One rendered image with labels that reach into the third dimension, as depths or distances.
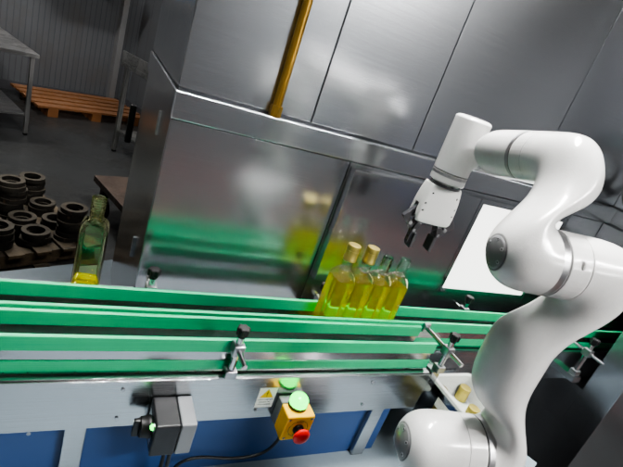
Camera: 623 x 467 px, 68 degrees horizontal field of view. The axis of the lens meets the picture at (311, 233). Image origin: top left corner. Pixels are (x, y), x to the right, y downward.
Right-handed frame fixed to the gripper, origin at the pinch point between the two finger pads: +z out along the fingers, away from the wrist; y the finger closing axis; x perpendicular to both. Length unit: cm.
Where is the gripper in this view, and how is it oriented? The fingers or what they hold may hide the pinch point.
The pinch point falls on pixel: (419, 240)
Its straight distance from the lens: 117.6
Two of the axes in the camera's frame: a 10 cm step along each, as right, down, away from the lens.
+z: -3.1, 8.8, 3.5
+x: 2.2, 4.3, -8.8
